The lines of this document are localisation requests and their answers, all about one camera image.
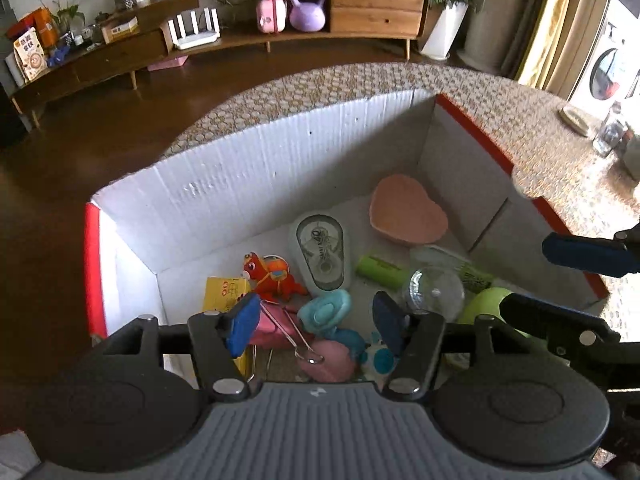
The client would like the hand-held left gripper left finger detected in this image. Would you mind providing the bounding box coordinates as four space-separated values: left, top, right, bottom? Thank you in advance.
102 292 262 403

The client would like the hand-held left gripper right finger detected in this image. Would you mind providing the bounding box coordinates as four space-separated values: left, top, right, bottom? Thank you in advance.
372 291 531 402

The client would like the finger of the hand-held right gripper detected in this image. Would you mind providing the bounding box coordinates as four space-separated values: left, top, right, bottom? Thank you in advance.
501 292 622 348
542 222 640 277

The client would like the pink binder clip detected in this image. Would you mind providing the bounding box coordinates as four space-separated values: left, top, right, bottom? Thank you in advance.
248 300 326 363

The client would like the teal white small toy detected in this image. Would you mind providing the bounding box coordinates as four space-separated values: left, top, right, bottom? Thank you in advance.
357 332 401 377

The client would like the small yellow box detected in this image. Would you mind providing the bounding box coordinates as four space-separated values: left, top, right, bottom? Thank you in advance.
202 276 253 376

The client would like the orange dinosaur toy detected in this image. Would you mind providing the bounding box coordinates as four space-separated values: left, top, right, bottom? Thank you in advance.
242 252 309 303

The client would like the clear plastic ball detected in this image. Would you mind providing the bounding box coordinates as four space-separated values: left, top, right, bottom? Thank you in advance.
408 266 466 323

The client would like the teal oval toy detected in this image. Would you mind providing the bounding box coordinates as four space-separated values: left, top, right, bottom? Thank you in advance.
297 290 352 336

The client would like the pink plastic toy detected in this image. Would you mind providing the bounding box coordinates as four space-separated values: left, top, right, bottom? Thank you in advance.
300 340 357 383

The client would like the white correction tape dispenser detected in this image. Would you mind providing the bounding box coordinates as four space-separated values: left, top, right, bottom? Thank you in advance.
288 212 353 296

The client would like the pink heart dish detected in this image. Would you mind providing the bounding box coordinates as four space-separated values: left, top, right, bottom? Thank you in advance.
369 174 449 248

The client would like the red cardboard box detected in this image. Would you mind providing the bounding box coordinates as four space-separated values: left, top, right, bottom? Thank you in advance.
84 89 610 391

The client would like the clear drinking glass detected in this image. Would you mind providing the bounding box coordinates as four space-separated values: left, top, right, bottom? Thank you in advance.
592 101 630 157

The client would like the white saucer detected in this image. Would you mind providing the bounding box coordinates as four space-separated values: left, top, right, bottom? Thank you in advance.
559 105 593 136

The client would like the white washing machine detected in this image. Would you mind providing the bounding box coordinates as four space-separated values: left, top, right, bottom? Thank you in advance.
570 20 640 111

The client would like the yellow curtain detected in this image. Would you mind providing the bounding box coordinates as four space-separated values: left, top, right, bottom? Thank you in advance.
515 0 576 93

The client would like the grey standing air conditioner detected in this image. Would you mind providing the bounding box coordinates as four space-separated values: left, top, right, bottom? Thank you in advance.
456 0 551 73

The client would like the potted tree white planter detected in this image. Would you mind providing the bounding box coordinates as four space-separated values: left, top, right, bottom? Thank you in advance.
402 0 471 60

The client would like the pink flat tray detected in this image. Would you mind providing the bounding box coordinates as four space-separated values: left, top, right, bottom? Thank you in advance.
147 55 189 72

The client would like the white router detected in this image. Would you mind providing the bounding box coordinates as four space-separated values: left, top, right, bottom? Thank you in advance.
166 7 222 51

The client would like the wooden TV cabinet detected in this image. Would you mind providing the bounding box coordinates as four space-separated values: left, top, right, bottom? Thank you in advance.
10 0 431 128

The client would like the pink toy suitcase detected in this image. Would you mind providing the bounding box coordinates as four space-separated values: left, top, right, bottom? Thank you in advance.
256 0 288 35

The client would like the purple kettlebell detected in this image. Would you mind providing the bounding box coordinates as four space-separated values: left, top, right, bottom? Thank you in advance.
289 0 328 32

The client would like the small white box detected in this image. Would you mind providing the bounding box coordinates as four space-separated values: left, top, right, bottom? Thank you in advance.
102 16 140 43

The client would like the printed snack box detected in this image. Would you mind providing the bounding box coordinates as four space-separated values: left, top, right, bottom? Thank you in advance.
12 27 48 83

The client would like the orange box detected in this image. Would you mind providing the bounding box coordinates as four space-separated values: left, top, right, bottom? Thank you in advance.
7 7 60 48

